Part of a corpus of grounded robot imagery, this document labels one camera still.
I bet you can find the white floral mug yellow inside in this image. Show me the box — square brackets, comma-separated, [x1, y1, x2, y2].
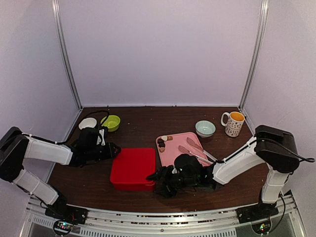
[221, 112, 245, 137]

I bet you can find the light blue ceramic bowl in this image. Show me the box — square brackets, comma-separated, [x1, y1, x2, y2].
[195, 120, 216, 138]

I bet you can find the green plastic bowl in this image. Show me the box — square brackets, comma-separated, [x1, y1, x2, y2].
[101, 115, 121, 132]

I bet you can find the pink plastic tray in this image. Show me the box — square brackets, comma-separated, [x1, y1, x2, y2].
[156, 132, 211, 166]

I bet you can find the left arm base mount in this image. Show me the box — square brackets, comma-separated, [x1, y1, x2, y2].
[45, 205, 88, 225]

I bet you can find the red tin box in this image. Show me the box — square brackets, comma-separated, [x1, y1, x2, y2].
[112, 181, 156, 192]

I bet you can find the aluminium front rail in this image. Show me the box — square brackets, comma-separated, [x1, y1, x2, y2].
[18, 194, 307, 237]

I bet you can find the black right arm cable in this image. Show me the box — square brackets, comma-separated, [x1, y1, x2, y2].
[283, 145, 316, 163]

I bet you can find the white ceramic bowl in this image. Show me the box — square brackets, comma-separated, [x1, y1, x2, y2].
[78, 118, 97, 130]

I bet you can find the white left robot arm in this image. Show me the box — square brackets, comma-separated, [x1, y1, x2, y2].
[0, 126, 121, 219]

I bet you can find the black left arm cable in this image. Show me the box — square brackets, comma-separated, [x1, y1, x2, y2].
[55, 110, 111, 146]

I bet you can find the aluminium frame post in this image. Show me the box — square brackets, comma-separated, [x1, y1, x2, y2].
[238, 0, 269, 111]
[51, 0, 82, 110]

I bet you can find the red tin lid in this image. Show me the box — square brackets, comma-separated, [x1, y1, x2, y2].
[110, 148, 156, 187]

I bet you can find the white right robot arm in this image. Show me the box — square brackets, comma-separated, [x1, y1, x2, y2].
[146, 125, 300, 218]

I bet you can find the aluminium frame post left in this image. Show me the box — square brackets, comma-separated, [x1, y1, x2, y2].
[51, 0, 82, 110]

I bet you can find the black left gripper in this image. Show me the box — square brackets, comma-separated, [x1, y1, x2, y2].
[86, 142, 121, 161]

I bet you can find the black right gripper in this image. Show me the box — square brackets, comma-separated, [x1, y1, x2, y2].
[146, 167, 198, 199]

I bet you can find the dark chocolate tray left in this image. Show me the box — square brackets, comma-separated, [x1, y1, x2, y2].
[157, 138, 165, 148]

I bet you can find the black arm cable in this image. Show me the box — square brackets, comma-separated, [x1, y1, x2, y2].
[55, 110, 111, 146]
[283, 145, 316, 163]

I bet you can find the aluminium frame post right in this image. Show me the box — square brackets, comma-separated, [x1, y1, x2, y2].
[238, 0, 269, 111]

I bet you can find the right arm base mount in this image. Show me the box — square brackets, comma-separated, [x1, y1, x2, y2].
[236, 205, 279, 224]

